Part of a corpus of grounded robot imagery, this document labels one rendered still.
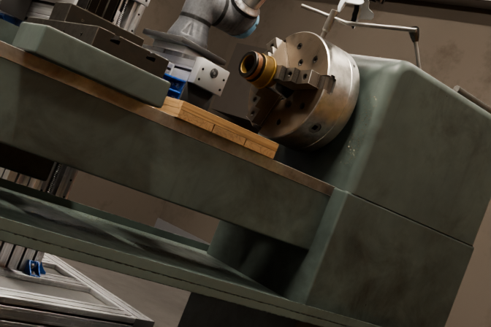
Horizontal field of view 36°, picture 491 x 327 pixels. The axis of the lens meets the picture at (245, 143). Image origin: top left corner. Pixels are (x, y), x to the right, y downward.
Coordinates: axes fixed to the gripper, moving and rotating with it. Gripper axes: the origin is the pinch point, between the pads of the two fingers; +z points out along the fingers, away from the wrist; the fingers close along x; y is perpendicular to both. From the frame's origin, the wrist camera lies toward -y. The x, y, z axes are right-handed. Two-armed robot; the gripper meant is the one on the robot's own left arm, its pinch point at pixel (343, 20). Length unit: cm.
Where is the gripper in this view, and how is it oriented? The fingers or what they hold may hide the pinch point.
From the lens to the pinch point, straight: 212.3
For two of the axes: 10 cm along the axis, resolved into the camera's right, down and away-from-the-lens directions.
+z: -4.2, 9.1, 0.3
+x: 3.9, 1.5, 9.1
